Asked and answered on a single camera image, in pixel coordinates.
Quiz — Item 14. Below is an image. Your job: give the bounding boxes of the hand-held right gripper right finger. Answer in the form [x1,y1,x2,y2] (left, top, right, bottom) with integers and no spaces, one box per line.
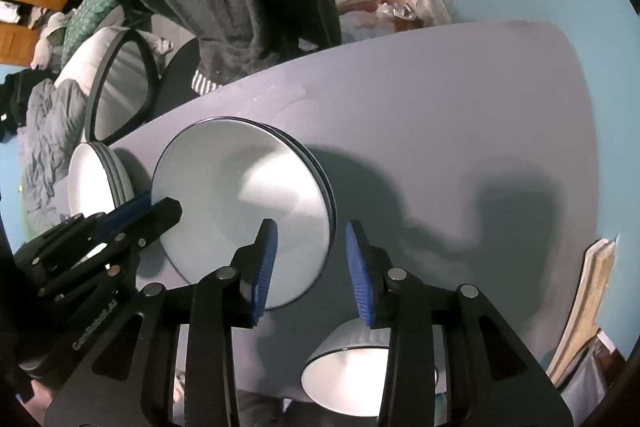
[345,220,573,427]

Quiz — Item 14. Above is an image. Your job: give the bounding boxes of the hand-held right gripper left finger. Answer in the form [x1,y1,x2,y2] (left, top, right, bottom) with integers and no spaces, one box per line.
[44,218,279,427]

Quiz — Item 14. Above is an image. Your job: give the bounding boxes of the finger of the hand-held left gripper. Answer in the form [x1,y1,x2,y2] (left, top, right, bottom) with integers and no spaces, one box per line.
[107,198,182,260]
[91,193,152,240]

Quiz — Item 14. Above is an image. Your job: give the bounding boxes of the grey ribbed bowl white inside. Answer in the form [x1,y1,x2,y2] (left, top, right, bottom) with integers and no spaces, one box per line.
[100,144,135,208]
[67,141,123,221]
[300,317,448,419]

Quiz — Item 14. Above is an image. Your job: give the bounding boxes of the white plate with dark rim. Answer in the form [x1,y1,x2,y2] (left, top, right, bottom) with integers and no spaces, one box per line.
[150,117,333,311]
[270,124,340,258]
[260,122,336,278]

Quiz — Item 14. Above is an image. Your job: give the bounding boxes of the grey comforter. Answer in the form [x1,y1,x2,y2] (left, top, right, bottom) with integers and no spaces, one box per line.
[19,79,90,235]

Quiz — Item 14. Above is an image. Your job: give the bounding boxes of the black mesh office chair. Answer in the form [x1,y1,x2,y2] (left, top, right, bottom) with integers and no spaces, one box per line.
[85,0,344,146]

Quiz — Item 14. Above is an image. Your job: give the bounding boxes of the pile of black clothes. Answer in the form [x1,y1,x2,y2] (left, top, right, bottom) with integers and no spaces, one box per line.
[0,69,59,144]

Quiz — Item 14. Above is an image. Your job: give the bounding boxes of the pile of beige clothes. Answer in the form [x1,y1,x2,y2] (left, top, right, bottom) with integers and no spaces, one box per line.
[30,12,69,71]

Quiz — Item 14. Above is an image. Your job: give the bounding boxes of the green checkered cloth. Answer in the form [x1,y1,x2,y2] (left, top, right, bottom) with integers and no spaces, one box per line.
[62,0,124,54]

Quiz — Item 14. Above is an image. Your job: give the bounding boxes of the leaning wooden boards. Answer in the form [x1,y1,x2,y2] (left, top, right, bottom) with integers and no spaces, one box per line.
[545,238,617,389]

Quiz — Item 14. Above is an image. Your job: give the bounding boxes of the clear plastic bag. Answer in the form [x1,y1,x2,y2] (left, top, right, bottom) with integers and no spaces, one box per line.
[342,0,425,42]

